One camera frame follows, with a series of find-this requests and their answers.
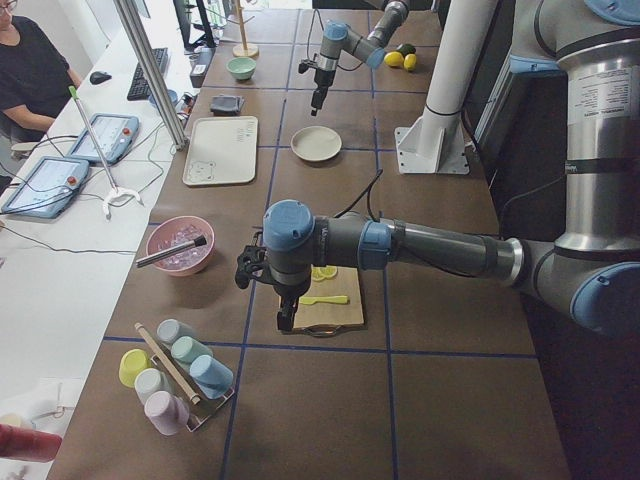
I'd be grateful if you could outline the pink bowl with ice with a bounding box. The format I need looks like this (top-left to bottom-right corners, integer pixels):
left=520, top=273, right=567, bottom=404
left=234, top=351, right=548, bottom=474
left=146, top=216, right=215, bottom=277

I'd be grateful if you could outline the red bottle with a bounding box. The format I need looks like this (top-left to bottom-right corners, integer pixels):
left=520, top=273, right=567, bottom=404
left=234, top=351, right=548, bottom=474
left=1, top=424, right=62, bottom=463

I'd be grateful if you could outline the aluminium frame post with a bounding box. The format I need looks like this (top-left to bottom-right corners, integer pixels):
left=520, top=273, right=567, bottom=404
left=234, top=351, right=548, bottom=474
left=114, top=0, right=188, bottom=151

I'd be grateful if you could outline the green lime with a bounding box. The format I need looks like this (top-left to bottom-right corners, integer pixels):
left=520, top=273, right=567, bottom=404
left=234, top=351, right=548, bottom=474
left=395, top=43, right=416, bottom=57

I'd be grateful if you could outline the yellow lemon upper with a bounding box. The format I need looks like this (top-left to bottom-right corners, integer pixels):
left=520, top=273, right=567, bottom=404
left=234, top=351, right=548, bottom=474
left=384, top=51, right=404, bottom=68

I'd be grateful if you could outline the metal black-tipped stirrer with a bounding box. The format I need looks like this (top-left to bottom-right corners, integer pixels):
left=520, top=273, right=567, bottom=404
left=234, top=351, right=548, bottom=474
left=135, top=235, right=207, bottom=268

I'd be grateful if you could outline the blue teach pendant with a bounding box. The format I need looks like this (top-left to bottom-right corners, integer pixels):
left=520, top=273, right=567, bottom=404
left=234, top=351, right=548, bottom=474
left=66, top=114, right=140, bottom=165
left=1, top=157, right=90, bottom=219

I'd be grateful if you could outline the grey-blue cup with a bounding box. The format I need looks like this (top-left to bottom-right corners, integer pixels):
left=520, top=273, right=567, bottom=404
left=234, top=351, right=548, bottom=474
left=156, top=318, right=197, bottom=346

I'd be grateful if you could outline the black keyboard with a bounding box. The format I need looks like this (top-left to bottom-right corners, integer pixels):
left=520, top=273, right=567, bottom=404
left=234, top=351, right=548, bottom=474
left=126, top=47, right=171, bottom=102

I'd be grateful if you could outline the cream round plate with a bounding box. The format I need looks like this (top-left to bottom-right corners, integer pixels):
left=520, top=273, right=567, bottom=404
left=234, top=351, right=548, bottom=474
left=290, top=126, right=342, bottom=162

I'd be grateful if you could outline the yellow lemon lower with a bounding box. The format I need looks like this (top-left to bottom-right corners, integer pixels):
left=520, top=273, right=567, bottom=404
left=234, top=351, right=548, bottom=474
left=403, top=53, right=417, bottom=72

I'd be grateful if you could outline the person in black shirt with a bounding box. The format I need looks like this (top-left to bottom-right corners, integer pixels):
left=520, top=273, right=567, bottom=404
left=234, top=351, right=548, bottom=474
left=1, top=1, right=82, bottom=143

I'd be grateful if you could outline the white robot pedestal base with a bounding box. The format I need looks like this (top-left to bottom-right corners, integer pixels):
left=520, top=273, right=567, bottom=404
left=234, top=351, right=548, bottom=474
left=395, top=0, right=498, bottom=175

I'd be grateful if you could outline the white grabber stick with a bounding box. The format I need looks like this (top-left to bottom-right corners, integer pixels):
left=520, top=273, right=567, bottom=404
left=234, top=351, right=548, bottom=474
left=68, top=86, right=142, bottom=220

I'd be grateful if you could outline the yellow cup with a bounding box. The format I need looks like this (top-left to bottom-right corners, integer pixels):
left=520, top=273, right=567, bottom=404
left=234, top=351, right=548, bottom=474
left=118, top=348, right=151, bottom=388

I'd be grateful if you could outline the mint green cup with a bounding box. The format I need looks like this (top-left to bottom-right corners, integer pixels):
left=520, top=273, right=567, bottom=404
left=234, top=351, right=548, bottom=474
left=171, top=336, right=213, bottom=365

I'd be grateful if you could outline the pink cup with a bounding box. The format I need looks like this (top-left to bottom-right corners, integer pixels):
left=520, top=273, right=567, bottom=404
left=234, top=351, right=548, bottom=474
left=144, top=391, right=189, bottom=436

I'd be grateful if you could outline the blue teach pendant far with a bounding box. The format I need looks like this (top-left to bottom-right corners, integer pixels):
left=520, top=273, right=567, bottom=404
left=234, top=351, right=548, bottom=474
left=66, top=114, right=140, bottom=165

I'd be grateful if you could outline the lemon slice bottom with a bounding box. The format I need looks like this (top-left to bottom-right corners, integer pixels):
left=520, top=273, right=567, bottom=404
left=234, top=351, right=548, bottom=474
left=321, top=266, right=338, bottom=279

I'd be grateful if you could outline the white bear tray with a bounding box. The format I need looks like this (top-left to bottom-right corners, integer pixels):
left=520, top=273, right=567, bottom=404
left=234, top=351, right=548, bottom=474
left=182, top=116, right=258, bottom=187

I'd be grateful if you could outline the bamboo cutting board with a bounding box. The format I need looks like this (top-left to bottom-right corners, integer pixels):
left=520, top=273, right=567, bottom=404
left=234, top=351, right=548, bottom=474
left=280, top=267, right=365, bottom=338

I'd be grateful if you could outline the blue teach pendant near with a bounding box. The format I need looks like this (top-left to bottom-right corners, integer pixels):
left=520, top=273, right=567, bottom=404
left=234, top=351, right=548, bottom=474
left=1, top=157, right=90, bottom=219

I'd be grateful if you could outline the black computer mouse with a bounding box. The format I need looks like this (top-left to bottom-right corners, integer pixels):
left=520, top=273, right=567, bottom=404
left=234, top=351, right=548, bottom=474
left=89, top=71, right=112, bottom=85

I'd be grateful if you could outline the yellow lemon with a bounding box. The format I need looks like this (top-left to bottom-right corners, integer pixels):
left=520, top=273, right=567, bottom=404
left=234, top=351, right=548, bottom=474
left=403, top=53, right=417, bottom=72
left=384, top=51, right=404, bottom=68

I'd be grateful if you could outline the white cup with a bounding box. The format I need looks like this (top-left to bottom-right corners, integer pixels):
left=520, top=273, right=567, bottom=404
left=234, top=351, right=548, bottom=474
left=134, top=368, right=174, bottom=405

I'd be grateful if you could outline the yellow plastic knife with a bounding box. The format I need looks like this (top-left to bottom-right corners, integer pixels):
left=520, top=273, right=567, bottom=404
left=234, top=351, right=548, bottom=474
left=299, top=295, right=350, bottom=305

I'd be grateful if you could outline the light blue cup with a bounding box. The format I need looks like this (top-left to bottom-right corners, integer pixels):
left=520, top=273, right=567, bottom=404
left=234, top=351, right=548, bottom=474
left=189, top=355, right=234, bottom=399

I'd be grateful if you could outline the white wire cup rack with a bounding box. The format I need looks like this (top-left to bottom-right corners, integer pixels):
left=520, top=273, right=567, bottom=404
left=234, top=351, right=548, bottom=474
left=149, top=349, right=236, bottom=433

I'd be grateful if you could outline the wooden mug stand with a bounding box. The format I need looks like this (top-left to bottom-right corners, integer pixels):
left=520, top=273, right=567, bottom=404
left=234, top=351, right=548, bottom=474
left=232, top=0, right=259, bottom=58

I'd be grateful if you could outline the grey folded cloth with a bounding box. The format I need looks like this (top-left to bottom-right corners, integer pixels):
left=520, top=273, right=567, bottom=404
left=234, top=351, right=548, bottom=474
left=210, top=94, right=245, bottom=116

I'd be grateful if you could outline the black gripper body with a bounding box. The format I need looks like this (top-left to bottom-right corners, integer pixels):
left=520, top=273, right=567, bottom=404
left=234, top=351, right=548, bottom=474
left=298, top=57, right=336, bottom=93
left=234, top=245, right=311, bottom=313

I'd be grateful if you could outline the mint green bowl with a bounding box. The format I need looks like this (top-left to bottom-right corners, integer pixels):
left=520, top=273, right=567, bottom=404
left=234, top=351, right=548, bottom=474
left=226, top=57, right=257, bottom=81

